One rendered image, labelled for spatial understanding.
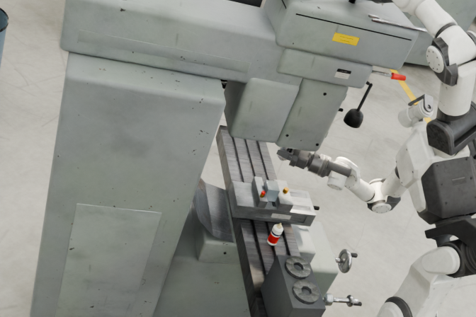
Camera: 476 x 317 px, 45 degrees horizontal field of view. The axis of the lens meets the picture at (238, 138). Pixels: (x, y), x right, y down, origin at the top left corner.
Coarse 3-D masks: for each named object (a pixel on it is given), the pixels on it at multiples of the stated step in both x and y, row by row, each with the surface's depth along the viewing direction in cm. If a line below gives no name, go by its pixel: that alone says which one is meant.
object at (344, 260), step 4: (340, 252) 281; (344, 252) 277; (348, 252) 275; (340, 256) 281; (344, 256) 278; (348, 256) 273; (352, 256) 275; (356, 256) 275; (336, 260) 275; (340, 260) 276; (344, 260) 276; (348, 260) 272; (340, 264) 280; (344, 264) 277; (348, 264) 272; (340, 268) 279; (344, 268) 276; (348, 268) 272; (344, 272) 275
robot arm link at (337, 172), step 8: (328, 160) 224; (320, 168) 223; (328, 168) 221; (336, 168) 220; (344, 168) 220; (320, 176) 226; (328, 176) 226; (336, 176) 223; (344, 176) 224; (328, 184) 225; (336, 184) 222
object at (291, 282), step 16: (288, 256) 198; (304, 256) 201; (272, 272) 199; (288, 272) 192; (304, 272) 192; (272, 288) 197; (288, 288) 187; (304, 288) 188; (272, 304) 196; (288, 304) 184; (304, 304) 183; (320, 304) 185
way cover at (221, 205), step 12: (204, 192) 245; (216, 192) 253; (204, 204) 237; (216, 204) 246; (204, 216) 230; (216, 216) 240; (228, 216) 245; (216, 228) 234; (228, 228) 238; (228, 240) 232
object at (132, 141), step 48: (96, 96) 173; (144, 96) 175; (192, 96) 179; (96, 144) 184; (144, 144) 187; (192, 144) 190; (48, 192) 194; (96, 192) 196; (144, 192) 200; (192, 192) 203; (48, 240) 207; (96, 240) 210; (144, 240) 214; (48, 288) 223; (96, 288) 226; (144, 288) 232
